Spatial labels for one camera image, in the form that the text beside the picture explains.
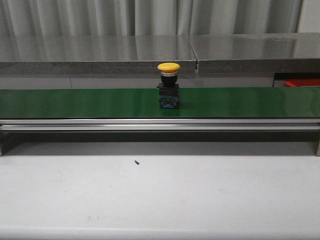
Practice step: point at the green conveyor belt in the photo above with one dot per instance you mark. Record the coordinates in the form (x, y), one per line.
(215, 102)

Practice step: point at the red plastic tray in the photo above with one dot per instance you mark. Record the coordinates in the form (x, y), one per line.
(313, 82)

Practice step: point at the grey right table slab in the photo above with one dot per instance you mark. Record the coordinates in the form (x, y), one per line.
(266, 53)

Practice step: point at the grey table slab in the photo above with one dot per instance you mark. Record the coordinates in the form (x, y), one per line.
(93, 55)
(266, 53)

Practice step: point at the grey left table slab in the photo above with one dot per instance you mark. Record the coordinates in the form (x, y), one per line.
(93, 55)

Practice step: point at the right conveyor support leg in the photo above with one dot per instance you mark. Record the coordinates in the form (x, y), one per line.
(317, 152)

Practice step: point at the grey pleated curtain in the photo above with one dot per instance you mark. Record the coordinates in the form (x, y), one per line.
(147, 17)

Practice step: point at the aluminium conveyor frame rail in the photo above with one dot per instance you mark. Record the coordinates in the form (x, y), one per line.
(161, 124)

